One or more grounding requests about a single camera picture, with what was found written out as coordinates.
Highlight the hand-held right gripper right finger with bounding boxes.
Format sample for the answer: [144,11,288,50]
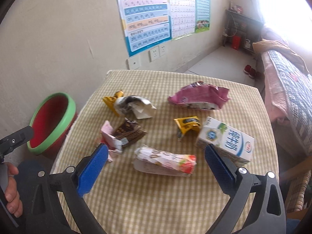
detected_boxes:
[204,144,287,234]

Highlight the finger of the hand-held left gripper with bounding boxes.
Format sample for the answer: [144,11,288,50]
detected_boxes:
[0,126,35,162]

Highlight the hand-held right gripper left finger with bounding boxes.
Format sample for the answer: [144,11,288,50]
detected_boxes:
[30,143,109,234]

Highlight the white milk carton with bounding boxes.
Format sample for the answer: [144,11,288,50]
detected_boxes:
[196,116,255,167]

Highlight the red bin with green rim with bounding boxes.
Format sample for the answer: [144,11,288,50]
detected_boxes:
[27,92,78,160]

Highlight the pink white wrapper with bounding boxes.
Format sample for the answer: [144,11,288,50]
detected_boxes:
[101,120,123,162]

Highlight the brown chocolate wrapper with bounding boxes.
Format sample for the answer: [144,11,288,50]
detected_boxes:
[111,118,147,148]

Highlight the yellow snack wrapper brown logo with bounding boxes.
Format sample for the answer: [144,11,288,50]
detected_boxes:
[174,116,201,140]

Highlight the crushed white red carton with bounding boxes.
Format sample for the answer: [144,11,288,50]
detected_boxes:
[133,145,197,176]

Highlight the yellow orange wrapper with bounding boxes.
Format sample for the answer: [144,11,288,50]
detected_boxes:
[102,91,125,114]

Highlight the paper wrapper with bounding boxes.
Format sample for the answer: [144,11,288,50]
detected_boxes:
[114,95,157,120]

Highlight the large pink snack bag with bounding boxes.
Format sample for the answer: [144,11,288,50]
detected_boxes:
[168,80,231,110]

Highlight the person's left hand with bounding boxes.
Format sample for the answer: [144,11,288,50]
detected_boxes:
[4,162,24,218]

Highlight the wooden chair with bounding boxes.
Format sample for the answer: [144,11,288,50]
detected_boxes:
[280,156,312,218]

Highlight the woven chair cushion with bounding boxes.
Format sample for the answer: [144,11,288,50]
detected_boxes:
[285,171,312,212]

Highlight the pink bed sheet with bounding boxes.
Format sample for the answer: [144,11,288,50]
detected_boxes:
[261,51,293,125]

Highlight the red box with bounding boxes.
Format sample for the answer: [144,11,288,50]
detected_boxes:
[231,35,242,50]

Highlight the yellow brown blanket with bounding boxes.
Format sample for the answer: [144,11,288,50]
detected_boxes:
[252,40,310,75]

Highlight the pink pillow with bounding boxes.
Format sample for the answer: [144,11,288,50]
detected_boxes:
[261,27,288,45]

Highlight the dark shelf unit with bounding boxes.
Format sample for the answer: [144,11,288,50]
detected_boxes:
[222,9,265,54]

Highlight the small boxes on shelf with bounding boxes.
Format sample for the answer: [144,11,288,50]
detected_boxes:
[229,1,244,14]

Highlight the bright window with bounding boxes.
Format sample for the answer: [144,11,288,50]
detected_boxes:
[261,0,312,42]

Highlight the white blank wall plate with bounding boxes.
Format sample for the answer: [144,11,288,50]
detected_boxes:
[126,54,142,70]

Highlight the blue letter wall poster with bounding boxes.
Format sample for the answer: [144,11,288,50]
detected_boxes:
[114,0,172,58]

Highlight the green bordered wall poster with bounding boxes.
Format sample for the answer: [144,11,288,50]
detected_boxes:
[194,0,211,34]

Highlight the white chart wall poster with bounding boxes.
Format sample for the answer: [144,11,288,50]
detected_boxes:
[167,0,197,41]

